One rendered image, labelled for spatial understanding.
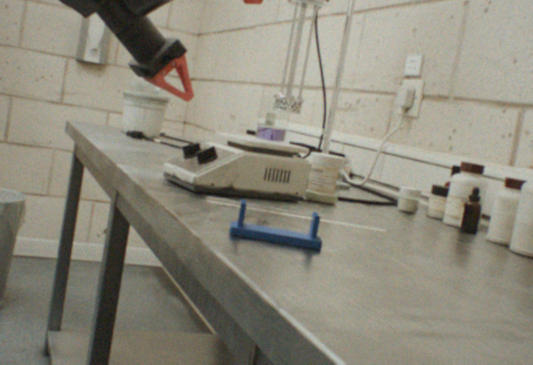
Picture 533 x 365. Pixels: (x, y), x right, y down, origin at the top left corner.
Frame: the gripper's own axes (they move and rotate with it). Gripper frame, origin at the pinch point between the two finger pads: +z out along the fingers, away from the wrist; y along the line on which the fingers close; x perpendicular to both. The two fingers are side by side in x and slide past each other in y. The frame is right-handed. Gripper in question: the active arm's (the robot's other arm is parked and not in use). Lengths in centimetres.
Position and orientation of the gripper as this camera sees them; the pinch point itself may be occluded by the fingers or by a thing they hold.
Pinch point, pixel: (187, 95)
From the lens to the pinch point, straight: 111.1
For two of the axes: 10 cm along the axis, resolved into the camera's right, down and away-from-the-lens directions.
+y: -4.8, -1.6, 8.6
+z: 5.6, 7.0, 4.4
